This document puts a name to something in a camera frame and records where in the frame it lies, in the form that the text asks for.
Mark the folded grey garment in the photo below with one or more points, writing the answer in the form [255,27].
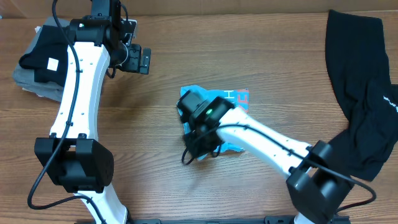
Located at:
[24,78]

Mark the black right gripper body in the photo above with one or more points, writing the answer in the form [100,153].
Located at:
[193,140]

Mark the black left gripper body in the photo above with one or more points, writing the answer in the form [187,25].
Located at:
[129,58]

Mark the light blue printed t-shirt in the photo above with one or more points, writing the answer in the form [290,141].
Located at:
[239,98]

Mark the folded black garment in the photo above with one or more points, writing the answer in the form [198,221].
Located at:
[48,58]

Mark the black garment on right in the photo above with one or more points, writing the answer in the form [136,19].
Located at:
[358,68]

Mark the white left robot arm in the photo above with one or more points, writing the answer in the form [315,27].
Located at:
[72,155]

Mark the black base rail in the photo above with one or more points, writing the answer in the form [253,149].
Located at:
[284,219]

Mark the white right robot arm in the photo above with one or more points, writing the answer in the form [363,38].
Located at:
[316,179]

